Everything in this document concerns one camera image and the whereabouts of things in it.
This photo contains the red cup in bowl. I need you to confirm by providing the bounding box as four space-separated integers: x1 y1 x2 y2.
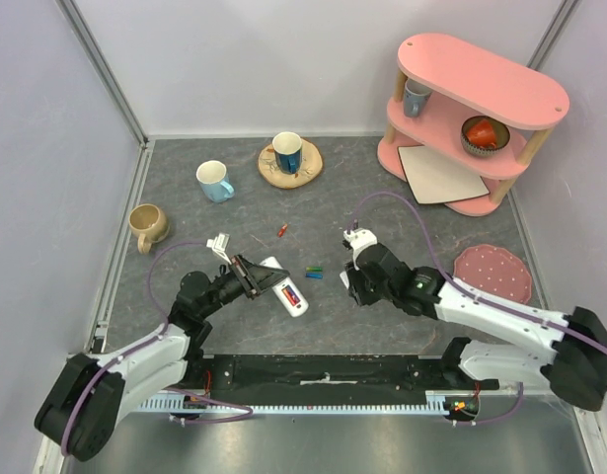
466 118 496 149

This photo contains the blue-white cable duct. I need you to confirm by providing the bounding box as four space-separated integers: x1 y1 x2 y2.
135 391 470 417

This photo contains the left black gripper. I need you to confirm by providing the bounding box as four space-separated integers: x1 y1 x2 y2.
199 252 289 318

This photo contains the light blue mug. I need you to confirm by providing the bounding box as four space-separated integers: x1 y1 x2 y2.
195 160 235 203

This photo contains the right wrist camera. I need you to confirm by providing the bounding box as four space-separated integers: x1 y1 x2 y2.
343 228 378 260

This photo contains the white remote control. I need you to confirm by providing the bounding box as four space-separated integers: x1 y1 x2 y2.
271 276 309 318

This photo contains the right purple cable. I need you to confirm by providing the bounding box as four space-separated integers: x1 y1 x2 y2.
349 191 607 429

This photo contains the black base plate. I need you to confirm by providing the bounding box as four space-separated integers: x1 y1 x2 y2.
177 355 499 403

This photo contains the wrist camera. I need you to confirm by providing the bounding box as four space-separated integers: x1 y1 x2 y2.
343 228 378 260
206 232 231 265

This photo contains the pink dotted plate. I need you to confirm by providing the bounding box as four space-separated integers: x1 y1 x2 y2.
453 244 532 304

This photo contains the pink three-tier shelf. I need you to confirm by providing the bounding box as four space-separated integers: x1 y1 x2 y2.
377 33 569 217

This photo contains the red orange battery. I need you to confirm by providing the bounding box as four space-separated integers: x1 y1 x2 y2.
277 223 288 238

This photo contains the grey-blue mug on shelf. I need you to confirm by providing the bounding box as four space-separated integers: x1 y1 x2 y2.
403 79 432 118

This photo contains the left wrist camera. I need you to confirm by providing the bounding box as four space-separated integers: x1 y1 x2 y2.
206 232 231 265

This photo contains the dark patterned bowl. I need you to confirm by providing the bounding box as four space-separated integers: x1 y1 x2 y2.
461 116 511 158

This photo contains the white battery cover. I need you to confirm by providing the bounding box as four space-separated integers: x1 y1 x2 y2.
340 271 349 289

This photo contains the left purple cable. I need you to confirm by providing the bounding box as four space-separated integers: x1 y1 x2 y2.
60 240 255 456

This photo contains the dark blue mug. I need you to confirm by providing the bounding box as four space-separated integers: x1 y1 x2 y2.
271 131 303 175

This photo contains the beige floral plate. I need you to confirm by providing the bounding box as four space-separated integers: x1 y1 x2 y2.
257 138 324 190

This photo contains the white square plate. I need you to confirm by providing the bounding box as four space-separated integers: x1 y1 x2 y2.
398 146 489 204

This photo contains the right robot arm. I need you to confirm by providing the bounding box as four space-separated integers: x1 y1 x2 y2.
341 238 607 412

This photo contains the beige mug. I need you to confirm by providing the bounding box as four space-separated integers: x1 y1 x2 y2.
128 203 170 255

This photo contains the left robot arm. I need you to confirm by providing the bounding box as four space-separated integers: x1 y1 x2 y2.
34 255 289 461

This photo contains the purple cable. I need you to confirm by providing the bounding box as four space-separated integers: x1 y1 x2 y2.
349 191 607 429
60 240 255 456

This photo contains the purple battery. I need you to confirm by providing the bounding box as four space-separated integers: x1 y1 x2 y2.
286 287 300 306

